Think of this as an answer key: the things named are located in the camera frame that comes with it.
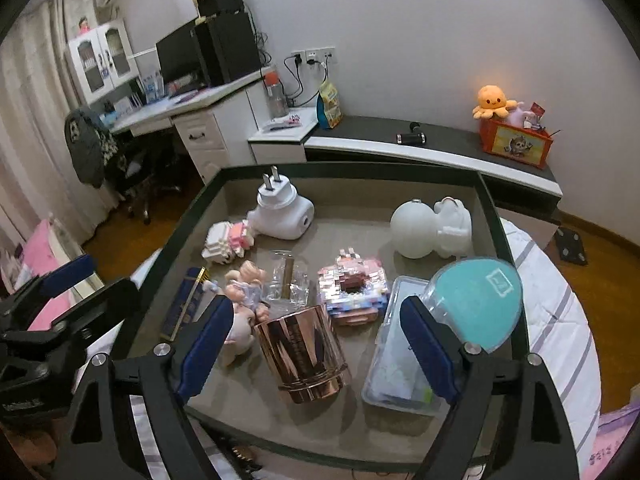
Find black computer tower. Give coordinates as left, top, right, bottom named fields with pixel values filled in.
left=194, top=11, right=263, bottom=87

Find pink building block model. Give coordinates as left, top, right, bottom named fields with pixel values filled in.
left=317, top=247, right=390, bottom=326

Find beige curtain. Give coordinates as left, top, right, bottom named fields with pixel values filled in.
left=0, top=0, right=122, bottom=271

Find pink pig figurine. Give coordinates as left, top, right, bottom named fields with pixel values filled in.
left=220, top=260, right=273, bottom=367

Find white plug-in night light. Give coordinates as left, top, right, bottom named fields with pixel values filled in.
left=247, top=165, right=316, bottom=240

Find blue and white carton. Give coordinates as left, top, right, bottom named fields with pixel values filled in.
left=142, top=72, right=166, bottom=104

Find rose gold metal cup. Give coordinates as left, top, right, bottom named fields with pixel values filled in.
left=252, top=304, right=349, bottom=404

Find black office chair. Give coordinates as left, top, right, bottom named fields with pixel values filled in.
left=107, top=135, right=187, bottom=226

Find black power cable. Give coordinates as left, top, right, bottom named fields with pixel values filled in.
left=282, top=55, right=331, bottom=109

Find clear bottle with orange cap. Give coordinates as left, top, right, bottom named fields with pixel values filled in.
left=263, top=72, right=290, bottom=119

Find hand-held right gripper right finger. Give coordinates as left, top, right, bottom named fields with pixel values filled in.
left=398, top=295, right=598, bottom=480

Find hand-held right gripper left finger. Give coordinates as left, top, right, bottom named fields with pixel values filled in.
left=50, top=296, right=236, bottom=480

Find orange printed storage box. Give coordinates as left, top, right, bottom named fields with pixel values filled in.
left=479, top=117, right=556, bottom=169

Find purple printed cloth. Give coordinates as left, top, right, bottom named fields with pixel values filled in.
left=590, top=405, right=637, bottom=480

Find white wall power outlet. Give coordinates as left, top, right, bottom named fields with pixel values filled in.
left=291, top=46, right=337, bottom=64

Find dark grey hooded jacket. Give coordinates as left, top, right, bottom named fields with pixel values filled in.
left=63, top=107, right=121, bottom=189

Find white bedside cabinet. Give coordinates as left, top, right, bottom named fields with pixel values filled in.
left=248, top=107, right=321, bottom=167

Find low bench with black top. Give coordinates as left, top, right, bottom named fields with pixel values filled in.
left=304, top=115, right=563, bottom=247

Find white desk with drawers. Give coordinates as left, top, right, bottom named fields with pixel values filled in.
left=107, top=67, right=276, bottom=186

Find clear plastic storage case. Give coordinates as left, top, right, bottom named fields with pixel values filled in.
left=361, top=275, right=461, bottom=417

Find blue and yellow snack bag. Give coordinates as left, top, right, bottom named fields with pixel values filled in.
left=317, top=81, right=345, bottom=130

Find black bathroom scale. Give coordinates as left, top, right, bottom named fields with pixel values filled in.
left=555, top=227, right=590, bottom=265

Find small pink plush toy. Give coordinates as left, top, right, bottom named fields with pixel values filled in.
left=507, top=101, right=533, bottom=128

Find blue and gold slim box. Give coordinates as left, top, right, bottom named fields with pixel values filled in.
left=160, top=266, right=214, bottom=341

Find white and pink block toy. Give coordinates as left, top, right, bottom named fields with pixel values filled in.
left=202, top=220, right=259, bottom=266

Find clear glass jar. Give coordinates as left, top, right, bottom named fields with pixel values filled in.
left=267, top=250, right=316, bottom=319

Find pink box with black rim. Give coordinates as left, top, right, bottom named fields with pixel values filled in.
left=112, top=162, right=531, bottom=476

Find white glass-door cabinet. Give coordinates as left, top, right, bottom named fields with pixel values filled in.
left=67, top=18, right=139, bottom=109

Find white astronaut lamp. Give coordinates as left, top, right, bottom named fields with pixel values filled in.
left=390, top=196, right=473, bottom=261

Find black computer monitor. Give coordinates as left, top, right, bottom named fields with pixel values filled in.
left=155, top=20, right=207, bottom=87

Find round container with teal lid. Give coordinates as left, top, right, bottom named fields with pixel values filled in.
left=420, top=255, right=524, bottom=356

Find orange octopus plush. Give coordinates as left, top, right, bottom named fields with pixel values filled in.
left=471, top=85, right=519, bottom=121

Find pink blanket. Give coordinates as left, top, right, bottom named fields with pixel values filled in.
left=20, top=220, right=82, bottom=332

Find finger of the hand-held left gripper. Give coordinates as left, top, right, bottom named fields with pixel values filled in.
left=0, top=254, right=97, bottom=335
left=30, top=277, right=142, bottom=362

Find papers on bedside cabinet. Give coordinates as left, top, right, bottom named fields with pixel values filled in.
left=260, top=114, right=306, bottom=134

